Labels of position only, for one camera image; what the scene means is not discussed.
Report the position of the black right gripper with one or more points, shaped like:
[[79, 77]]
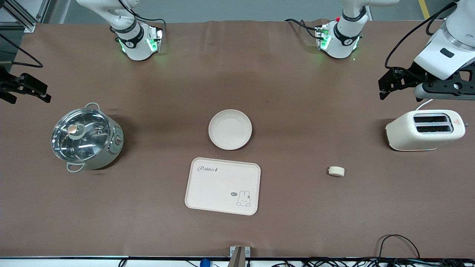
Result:
[[8, 85]]

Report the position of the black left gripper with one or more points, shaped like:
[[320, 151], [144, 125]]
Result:
[[407, 76]]

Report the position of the round white plate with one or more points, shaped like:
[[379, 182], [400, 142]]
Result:
[[230, 129]]

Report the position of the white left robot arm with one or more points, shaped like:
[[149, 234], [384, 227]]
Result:
[[445, 48]]

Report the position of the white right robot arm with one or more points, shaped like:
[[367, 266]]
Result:
[[135, 44]]

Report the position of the small white steamed bun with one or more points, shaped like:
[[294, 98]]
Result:
[[337, 171]]

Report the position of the cream two-slot toaster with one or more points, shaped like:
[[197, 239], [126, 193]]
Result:
[[404, 135]]

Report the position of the glass pot lid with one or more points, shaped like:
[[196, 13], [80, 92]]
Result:
[[87, 145]]

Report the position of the steel pot with glass lid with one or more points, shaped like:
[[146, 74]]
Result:
[[115, 148]]

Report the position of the brown table cover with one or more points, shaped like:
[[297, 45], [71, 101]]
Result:
[[237, 74]]

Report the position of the white rabbit print tray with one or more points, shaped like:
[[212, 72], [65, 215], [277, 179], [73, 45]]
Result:
[[219, 185]]

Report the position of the blue round knob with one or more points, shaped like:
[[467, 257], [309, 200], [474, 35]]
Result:
[[205, 263]]

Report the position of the aluminium frame profile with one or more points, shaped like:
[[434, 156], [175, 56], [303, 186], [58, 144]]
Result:
[[22, 26]]

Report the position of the grey metal camera bracket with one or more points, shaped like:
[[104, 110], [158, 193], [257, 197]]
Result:
[[239, 256]]

